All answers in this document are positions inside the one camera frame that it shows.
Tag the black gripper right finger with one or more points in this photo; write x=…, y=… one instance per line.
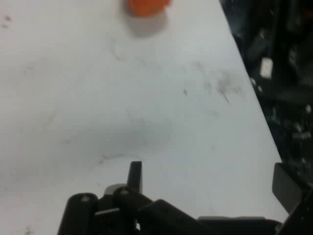
x=291, y=188

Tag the black plug with white label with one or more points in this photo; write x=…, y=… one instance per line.
x=266, y=67

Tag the orange toy block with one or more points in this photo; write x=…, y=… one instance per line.
x=148, y=7

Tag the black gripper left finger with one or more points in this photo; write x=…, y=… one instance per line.
x=127, y=210

